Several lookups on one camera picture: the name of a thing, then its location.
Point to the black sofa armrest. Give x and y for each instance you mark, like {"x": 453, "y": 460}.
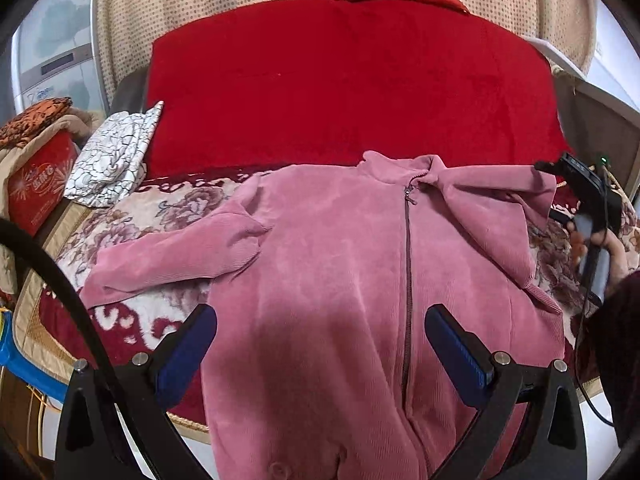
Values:
{"x": 130, "y": 94}

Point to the floral plush seat blanket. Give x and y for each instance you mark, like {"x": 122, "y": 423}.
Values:
{"x": 150, "y": 314}

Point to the white crackle pattern pillow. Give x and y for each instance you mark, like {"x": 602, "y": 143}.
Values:
{"x": 111, "y": 165}

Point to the pink corduroy zip jacket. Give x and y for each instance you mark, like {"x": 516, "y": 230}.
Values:
{"x": 320, "y": 277}

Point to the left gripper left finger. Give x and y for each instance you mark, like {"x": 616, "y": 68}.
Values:
{"x": 98, "y": 418}

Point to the red sofa throw blanket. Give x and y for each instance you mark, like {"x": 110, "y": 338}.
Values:
{"x": 322, "y": 81}

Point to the orange black patterned cloth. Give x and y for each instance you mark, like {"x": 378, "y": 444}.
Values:
{"x": 24, "y": 127}

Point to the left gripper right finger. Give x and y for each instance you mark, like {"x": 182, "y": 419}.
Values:
{"x": 550, "y": 443}

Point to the red gift box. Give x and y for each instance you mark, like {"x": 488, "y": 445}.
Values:
{"x": 37, "y": 187}

